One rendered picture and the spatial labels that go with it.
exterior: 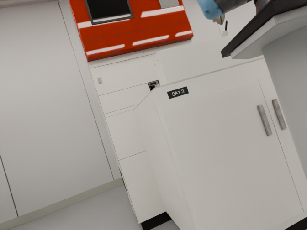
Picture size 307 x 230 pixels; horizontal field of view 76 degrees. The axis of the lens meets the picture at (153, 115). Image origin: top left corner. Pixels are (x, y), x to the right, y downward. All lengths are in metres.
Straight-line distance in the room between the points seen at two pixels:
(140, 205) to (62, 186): 1.68
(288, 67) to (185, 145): 0.43
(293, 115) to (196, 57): 0.44
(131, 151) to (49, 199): 1.85
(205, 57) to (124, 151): 0.81
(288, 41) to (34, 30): 3.10
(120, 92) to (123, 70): 0.16
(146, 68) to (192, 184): 0.93
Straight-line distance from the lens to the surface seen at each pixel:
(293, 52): 0.63
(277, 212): 1.08
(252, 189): 0.98
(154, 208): 1.49
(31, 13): 3.47
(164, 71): 0.82
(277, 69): 0.65
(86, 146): 2.87
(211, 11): 0.70
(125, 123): 1.38
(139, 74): 1.46
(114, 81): 1.42
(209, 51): 0.93
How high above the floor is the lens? 0.69
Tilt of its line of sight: 2 degrees up
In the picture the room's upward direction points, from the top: 18 degrees counter-clockwise
